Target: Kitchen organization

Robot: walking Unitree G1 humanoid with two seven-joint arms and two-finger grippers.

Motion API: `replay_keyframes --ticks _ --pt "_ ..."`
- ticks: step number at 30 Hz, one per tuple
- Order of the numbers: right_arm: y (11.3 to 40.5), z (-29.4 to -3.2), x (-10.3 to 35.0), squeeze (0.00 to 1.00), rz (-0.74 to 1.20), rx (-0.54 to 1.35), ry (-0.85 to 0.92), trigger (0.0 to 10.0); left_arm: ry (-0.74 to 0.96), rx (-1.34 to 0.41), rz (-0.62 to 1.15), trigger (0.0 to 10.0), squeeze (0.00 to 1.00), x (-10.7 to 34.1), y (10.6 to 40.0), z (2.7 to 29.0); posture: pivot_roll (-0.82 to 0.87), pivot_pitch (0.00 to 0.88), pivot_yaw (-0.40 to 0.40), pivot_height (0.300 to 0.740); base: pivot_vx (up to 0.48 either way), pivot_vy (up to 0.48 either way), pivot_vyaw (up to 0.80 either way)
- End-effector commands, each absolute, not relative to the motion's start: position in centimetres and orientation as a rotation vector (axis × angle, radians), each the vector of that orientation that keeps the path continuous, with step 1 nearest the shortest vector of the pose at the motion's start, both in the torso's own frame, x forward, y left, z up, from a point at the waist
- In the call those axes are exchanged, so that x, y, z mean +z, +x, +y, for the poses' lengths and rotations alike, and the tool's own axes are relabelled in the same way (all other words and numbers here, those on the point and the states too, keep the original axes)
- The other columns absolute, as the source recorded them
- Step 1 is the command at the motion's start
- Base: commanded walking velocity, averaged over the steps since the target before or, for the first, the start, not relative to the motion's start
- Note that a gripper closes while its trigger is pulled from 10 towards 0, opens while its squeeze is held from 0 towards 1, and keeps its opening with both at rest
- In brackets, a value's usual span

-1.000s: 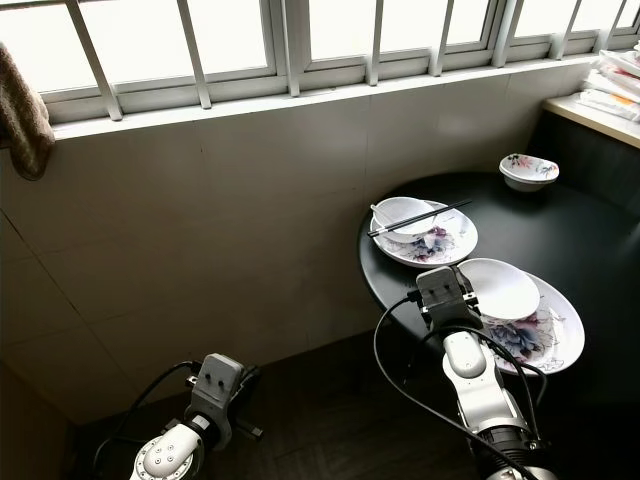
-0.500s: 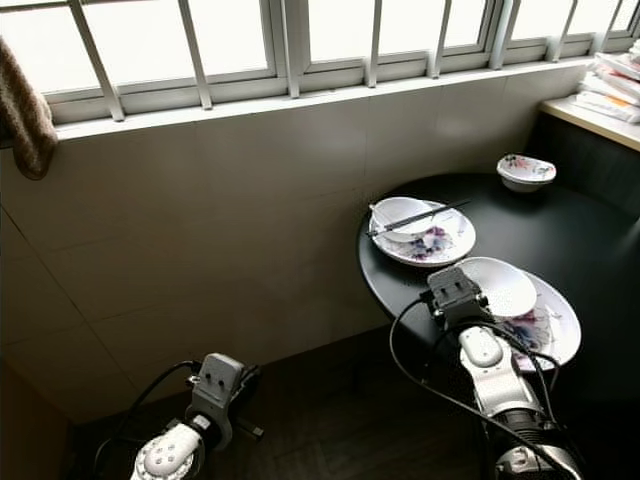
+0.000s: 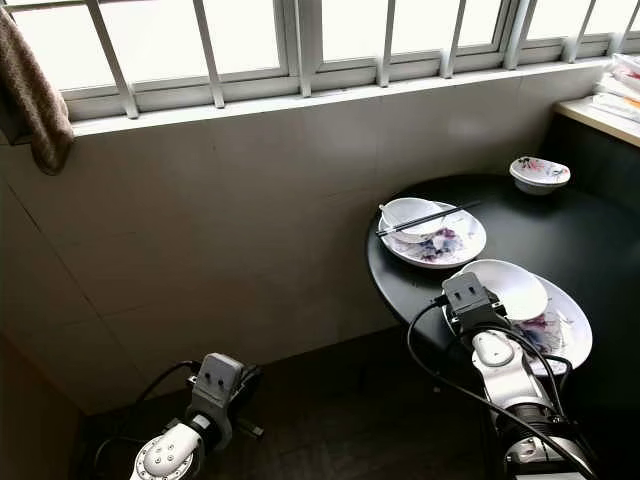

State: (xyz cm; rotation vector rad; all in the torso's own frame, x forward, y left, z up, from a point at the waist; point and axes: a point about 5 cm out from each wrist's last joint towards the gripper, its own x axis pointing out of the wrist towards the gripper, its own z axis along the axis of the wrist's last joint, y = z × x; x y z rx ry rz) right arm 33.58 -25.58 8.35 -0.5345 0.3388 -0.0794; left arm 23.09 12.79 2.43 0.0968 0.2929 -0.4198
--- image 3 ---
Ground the large white bowl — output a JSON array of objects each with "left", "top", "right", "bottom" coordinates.
[{"left": 445, "top": 259, "right": 551, "bottom": 323}]

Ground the large floral deep plate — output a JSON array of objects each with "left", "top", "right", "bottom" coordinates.
[{"left": 455, "top": 262, "right": 594, "bottom": 378}]

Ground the small white bowl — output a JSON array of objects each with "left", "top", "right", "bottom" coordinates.
[{"left": 379, "top": 197, "right": 451, "bottom": 244}]

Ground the round black table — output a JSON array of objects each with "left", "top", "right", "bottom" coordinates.
[{"left": 366, "top": 174, "right": 640, "bottom": 401}]

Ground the white barred window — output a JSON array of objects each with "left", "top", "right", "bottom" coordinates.
[{"left": 10, "top": 0, "right": 640, "bottom": 121}]

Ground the small floral bowl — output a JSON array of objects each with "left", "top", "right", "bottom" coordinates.
[{"left": 509, "top": 155, "right": 572, "bottom": 196}]

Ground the brown patterned curtain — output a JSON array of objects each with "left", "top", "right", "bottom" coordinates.
[{"left": 0, "top": 8, "right": 75, "bottom": 177}]

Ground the beige top side counter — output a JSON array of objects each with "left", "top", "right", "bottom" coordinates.
[{"left": 545, "top": 95, "right": 640, "bottom": 191}]

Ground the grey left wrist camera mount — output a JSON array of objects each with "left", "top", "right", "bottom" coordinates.
[{"left": 195, "top": 352, "right": 246, "bottom": 419}]

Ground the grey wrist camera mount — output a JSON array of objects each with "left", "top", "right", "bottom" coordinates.
[
  {"left": 442, "top": 272, "right": 511, "bottom": 336},
  {"left": 195, "top": 352, "right": 246, "bottom": 419}
]

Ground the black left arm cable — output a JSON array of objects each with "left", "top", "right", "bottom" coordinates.
[{"left": 95, "top": 360, "right": 203, "bottom": 479}]

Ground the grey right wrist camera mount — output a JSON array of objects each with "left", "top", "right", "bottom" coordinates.
[{"left": 442, "top": 272, "right": 511, "bottom": 336}]

